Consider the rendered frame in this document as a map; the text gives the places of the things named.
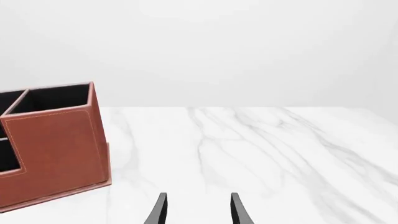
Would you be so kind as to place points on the red-brown desk caddy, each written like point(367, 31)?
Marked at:
point(56, 149)

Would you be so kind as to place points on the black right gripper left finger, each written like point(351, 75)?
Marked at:
point(159, 213)

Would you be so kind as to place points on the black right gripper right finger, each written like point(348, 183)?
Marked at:
point(239, 213)

